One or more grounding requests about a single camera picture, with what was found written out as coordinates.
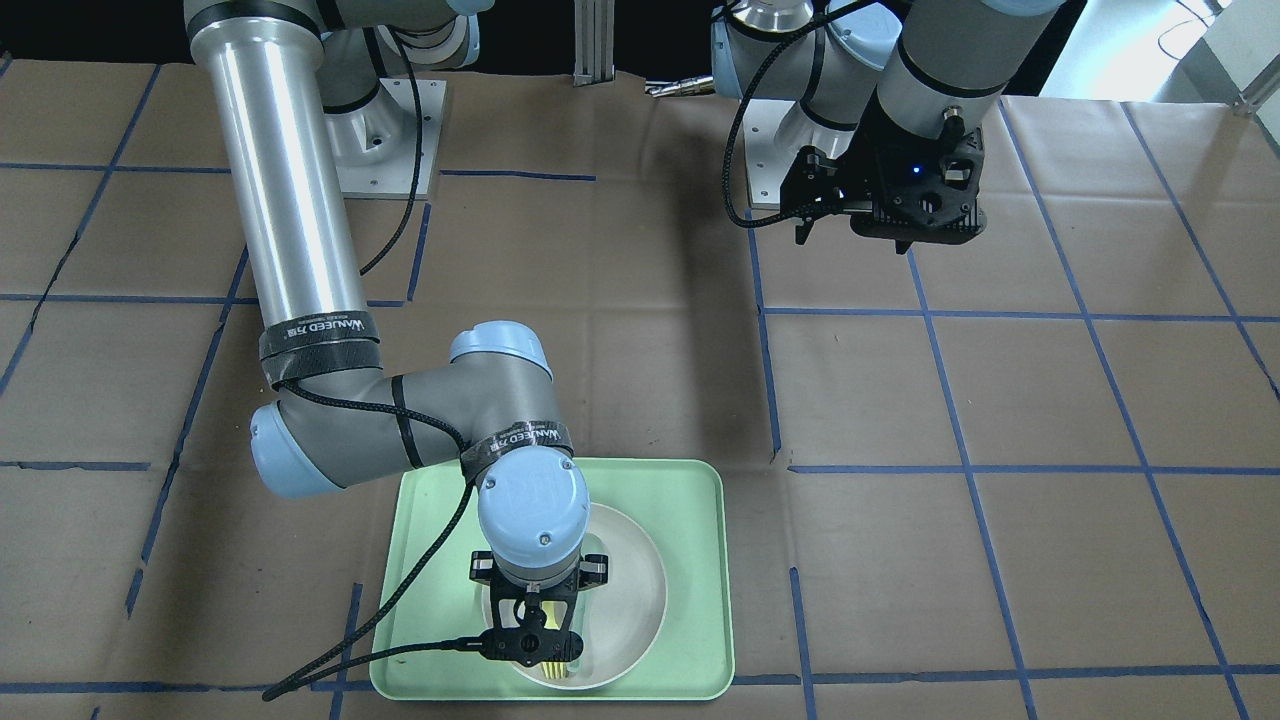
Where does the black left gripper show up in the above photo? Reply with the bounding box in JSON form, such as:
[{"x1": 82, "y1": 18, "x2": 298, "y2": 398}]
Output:
[{"x1": 780, "y1": 100, "x2": 988, "y2": 255}]

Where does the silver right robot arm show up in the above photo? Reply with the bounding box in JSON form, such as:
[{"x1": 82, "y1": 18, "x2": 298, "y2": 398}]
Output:
[{"x1": 184, "y1": 1, "x2": 608, "y2": 667}]

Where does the white round plate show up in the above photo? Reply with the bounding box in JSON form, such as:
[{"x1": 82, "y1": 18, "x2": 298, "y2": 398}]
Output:
[{"x1": 511, "y1": 502, "x2": 668, "y2": 693}]

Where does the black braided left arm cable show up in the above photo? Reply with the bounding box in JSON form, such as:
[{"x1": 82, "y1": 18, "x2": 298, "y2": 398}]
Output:
[{"x1": 722, "y1": 0, "x2": 881, "y2": 229}]

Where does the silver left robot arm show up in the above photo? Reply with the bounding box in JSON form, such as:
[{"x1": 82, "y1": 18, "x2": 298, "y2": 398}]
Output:
[{"x1": 710, "y1": 1, "x2": 1060, "y2": 254}]

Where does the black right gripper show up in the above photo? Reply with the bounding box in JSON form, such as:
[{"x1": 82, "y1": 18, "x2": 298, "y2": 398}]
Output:
[{"x1": 468, "y1": 550, "x2": 611, "y2": 667}]

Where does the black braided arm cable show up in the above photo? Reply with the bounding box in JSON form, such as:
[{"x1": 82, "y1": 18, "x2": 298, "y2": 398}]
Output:
[
  {"x1": 262, "y1": 20, "x2": 500, "y2": 701},
  {"x1": 722, "y1": 0, "x2": 881, "y2": 229}
]

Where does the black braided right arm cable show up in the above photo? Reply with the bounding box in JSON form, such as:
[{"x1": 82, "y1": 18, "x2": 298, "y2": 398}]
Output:
[{"x1": 262, "y1": 20, "x2": 500, "y2": 701}]

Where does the mint green tray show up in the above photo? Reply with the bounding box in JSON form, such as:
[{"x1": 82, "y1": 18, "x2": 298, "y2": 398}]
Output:
[{"x1": 370, "y1": 457, "x2": 735, "y2": 702}]

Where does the aluminium frame post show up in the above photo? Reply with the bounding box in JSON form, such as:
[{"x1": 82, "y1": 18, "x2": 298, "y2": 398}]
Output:
[{"x1": 572, "y1": 0, "x2": 616, "y2": 88}]

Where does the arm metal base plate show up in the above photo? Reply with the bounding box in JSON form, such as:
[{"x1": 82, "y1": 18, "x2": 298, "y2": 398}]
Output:
[
  {"x1": 325, "y1": 78, "x2": 448, "y2": 200},
  {"x1": 742, "y1": 99, "x2": 808, "y2": 211}
]

